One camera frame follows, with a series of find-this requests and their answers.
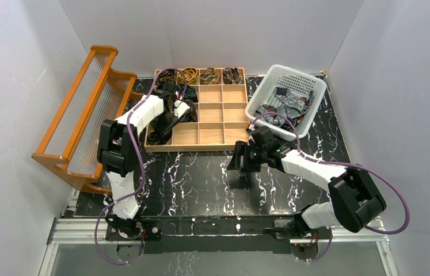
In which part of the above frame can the white plastic basket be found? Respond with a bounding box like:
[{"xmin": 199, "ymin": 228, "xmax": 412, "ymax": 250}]
[{"xmin": 245, "ymin": 64, "xmax": 327, "ymax": 141}]

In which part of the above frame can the black gold floral tie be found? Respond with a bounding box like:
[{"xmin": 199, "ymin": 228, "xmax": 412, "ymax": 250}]
[{"xmin": 146, "ymin": 130, "xmax": 173, "ymax": 145}]

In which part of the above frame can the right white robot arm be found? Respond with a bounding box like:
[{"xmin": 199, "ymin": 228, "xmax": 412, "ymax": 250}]
[{"xmin": 227, "ymin": 126, "xmax": 387, "ymax": 236}]

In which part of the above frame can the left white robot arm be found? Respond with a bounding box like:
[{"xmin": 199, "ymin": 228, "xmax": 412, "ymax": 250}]
[{"xmin": 97, "ymin": 82, "xmax": 190, "ymax": 239}]

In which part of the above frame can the grey patterned ties pile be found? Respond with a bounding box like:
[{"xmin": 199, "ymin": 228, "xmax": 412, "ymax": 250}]
[{"xmin": 256, "ymin": 87, "xmax": 314, "ymax": 127}]

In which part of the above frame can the rolled black grey tie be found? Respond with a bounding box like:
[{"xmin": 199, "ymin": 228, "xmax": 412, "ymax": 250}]
[{"xmin": 181, "ymin": 100, "xmax": 198, "ymax": 123}]

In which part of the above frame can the rolled teal patterned tie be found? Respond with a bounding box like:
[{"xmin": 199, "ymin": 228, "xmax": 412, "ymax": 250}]
[{"xmin": 180, "ymin": 84, "xmax": 199, "ymax": 103}]

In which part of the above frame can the rolled black gold tie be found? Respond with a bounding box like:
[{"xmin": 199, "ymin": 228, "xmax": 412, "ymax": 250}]
[{"xmin": 155, "ymin": 69, "xmax": 177, "ymax": 86}]

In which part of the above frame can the rolled yellow tie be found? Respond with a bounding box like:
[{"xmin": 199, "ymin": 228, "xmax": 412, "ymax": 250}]
[{"xmin": 177, "ymin": 67, "xmax": 198, "ymax": 85}]

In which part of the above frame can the wooden grid organizer tray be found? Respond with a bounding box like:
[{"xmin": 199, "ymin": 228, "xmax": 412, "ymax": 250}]
[{"xmin": 144, "ymin": 67, "xmax": 250, "ymax": 152}]

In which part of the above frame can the rolled olive patterned tie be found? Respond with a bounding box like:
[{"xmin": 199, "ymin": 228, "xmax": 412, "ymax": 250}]
[{"xmin": 199, "ymin": 67, "xmax": 222, "ymax": 85}]

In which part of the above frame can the orange wooden rack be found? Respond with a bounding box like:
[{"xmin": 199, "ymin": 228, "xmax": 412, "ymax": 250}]
[{"xmin": 32, "ymin": 45, "xmax": 142, "ymax": 194}]

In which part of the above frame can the rolled dark striped tie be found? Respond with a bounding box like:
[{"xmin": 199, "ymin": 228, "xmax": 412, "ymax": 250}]
[{"xmin": 222, "ymin": 67, "xmax": 243, "ymax": 85}]

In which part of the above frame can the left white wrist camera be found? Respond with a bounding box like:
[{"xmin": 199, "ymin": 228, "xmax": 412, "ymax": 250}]
[{"xmin": 173, "ymin": 99, "xmax": 191, "ymax": 118}]

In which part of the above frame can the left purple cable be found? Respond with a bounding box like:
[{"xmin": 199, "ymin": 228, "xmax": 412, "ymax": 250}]
[{"xmin": 94, "ymin": 68, "xmax": 189, "ymax": 266}]

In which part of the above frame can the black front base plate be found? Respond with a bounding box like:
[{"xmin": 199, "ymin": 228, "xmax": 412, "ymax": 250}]
[{"xmin": 140, "ymin": 215, "xmax": 299, "ymax": 254}]

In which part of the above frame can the aluminium frame rail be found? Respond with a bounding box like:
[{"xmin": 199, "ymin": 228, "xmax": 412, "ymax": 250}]
[{"xmin": 37, "ymin": 190, "xmax": 399, "ymax": 276}]

